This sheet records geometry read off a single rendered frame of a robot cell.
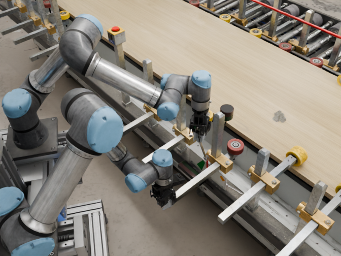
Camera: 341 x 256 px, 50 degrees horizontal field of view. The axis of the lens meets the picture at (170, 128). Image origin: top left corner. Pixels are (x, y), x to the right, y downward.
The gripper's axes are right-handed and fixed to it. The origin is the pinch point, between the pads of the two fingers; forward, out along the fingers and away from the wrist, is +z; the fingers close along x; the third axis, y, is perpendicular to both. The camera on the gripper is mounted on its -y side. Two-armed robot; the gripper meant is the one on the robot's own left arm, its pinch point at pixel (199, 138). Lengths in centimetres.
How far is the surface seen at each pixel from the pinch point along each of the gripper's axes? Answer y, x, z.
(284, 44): -102, 38, 4
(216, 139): -3.4, 7.4, 2.4
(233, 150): -7.1, 15.4, 11.3
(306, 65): -83, 51, 7
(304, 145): -17, 48, 11
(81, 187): -37, -91, 100
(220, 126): -3.5, 8.4, -5.6
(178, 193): 18.6, -5.7, 17.3
